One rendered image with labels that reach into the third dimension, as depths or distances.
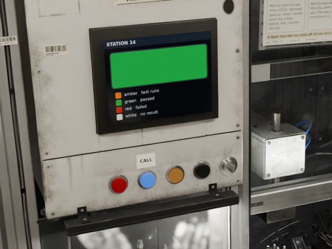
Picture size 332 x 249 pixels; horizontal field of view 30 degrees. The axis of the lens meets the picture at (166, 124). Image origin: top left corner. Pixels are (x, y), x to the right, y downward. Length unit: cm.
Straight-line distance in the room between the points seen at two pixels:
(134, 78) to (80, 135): 15
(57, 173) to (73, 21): 29
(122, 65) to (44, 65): 14
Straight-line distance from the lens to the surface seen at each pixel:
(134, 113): 117
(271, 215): 165
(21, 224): 124
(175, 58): 118
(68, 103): 116
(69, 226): 120
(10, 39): 113
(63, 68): 115
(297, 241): 205
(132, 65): 115
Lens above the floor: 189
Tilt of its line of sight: 17 degrees down
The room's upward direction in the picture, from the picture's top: 2 degrees counter-clockwise
